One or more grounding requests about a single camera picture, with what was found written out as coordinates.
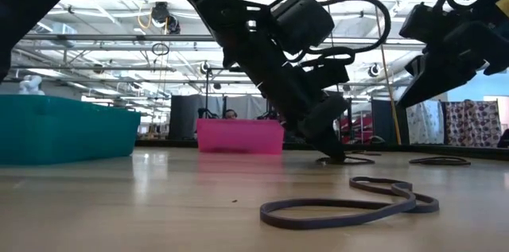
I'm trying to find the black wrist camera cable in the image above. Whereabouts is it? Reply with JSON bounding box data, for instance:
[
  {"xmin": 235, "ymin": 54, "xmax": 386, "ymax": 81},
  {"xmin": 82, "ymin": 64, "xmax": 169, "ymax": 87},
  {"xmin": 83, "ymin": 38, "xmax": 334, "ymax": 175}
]
[{"xmin": 278, "ymin": 0, "xmax": 393, "ymax": 65}]

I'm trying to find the floral patterned curtain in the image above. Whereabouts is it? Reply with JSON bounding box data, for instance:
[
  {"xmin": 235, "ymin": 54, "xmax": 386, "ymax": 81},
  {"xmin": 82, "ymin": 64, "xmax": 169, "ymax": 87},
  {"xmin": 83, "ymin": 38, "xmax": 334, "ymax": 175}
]
[{"xmin": 444, "ymin": 100, "xmax": 503, "ymax": 149}]

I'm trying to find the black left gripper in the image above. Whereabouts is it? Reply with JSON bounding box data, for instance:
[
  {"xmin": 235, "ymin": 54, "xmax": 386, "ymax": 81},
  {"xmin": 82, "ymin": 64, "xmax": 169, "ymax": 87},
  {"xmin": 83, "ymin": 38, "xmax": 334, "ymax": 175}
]
[{"xmin": 222, "ymin": 25, "xmax": 352, "ymax": 164}]

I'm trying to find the red shelving cart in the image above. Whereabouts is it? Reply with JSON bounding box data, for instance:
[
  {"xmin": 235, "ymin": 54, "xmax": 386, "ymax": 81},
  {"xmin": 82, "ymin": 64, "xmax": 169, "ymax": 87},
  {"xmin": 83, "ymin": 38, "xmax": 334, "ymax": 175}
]
[{"xmin": 339, "ymin": 113, "xmax": 375, "ymax": 145}]

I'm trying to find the black hanging cable loop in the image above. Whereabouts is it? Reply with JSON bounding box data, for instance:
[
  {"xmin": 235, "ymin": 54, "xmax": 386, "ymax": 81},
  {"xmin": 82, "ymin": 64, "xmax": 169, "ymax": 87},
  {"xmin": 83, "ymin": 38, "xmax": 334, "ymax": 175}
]
[{"xmin": 150, "ymin": 41, "xmax": 171, "ymax": 57}]

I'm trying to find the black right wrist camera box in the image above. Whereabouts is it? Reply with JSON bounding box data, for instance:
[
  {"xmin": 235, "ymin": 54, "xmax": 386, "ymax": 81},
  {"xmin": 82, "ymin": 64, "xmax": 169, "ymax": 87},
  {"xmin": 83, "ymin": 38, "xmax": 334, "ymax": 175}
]
[{"xmin": 398, "ymin": 2, "xmax": 455, "ymax": 47}]

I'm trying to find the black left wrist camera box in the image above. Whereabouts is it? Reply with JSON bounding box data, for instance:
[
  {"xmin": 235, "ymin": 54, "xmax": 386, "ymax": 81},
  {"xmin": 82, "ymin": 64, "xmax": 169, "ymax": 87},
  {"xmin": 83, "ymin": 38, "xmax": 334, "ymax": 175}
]
[{"xmin": 269, "ymin": 0, "xmax": 336, "ymax": 56}]

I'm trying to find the yellow hanging cable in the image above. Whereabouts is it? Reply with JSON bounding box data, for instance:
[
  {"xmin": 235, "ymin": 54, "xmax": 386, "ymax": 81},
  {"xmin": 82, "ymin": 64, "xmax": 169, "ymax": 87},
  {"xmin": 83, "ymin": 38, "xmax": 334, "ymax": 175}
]
[{"xmin": 368, "ymin": 0, "xmax": 402, "ymax": 145}]

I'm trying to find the black ceiling cable reel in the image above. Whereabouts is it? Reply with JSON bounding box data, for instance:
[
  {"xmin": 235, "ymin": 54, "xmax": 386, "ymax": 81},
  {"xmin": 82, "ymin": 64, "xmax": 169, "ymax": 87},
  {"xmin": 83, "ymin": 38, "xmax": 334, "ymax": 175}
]
[{"xmin": 150, "ymin": 1, "xmax": 182, "ymax": 35}]

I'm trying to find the black partition panel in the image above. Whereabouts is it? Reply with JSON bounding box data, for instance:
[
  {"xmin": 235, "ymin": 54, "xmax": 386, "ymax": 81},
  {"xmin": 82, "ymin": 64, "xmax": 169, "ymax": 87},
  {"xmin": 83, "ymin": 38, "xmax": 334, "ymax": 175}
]
[{"xmin": 169, "ymin": 95, "xmax": 199, "ymax": 141}]

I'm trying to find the white robot figure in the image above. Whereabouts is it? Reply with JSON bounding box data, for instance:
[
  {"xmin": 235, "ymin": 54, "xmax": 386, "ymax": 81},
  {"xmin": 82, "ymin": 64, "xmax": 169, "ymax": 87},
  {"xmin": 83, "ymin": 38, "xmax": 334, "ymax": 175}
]
[{"xmin": 18, "ymin": 75, "xmax": 46, "ymax": 96}]

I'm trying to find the blue plastic basket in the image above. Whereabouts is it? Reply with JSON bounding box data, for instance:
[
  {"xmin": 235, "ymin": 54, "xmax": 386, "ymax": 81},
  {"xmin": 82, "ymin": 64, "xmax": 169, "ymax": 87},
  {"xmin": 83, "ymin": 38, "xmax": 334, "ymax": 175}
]
[{"xmin": 0, "ymin": 94, "xmax": 142, "ymax": 166}]

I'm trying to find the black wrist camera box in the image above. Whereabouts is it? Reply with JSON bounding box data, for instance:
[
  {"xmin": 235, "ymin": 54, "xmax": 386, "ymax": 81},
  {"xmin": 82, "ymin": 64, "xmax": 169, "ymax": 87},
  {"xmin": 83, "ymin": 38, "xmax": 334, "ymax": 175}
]
[
  {"xmin": 398, "ymin": 2, "xmax": 455, "ymax": 47},
  {"xmin": 269, "ymin": 0, "xmax": 336, "ymax": 56}
]

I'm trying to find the grey curtain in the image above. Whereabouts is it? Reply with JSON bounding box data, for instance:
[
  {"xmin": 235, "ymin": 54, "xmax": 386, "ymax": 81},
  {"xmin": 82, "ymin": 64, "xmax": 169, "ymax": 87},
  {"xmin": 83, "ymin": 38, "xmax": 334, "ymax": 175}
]
[{"xmin": 196, "ymin": 93, "xmax": 271, "ymax": 121}]

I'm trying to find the red plastic basket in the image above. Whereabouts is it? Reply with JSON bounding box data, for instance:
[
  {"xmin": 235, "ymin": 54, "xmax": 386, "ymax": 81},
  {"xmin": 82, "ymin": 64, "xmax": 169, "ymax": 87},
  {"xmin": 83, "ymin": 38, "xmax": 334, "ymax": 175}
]
[{"xmin": 196, "ymin": 118, "xmax": 286, "ymax": 155}]

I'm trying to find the white patterned curtain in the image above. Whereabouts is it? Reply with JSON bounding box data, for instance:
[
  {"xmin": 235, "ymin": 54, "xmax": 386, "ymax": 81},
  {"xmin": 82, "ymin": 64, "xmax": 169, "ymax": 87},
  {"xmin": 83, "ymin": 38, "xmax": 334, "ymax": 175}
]
[{"xmin": 405, "ymin": 99, "xmax": 445, "ymax": 145}]

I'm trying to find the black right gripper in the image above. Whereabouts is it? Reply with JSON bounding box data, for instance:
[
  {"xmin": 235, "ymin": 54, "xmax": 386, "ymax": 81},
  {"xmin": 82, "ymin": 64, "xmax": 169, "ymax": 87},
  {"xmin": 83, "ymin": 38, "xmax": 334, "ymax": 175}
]
[{"xmin": 396, "ymin": 20, "xmax": 509, "ymax": 109}]

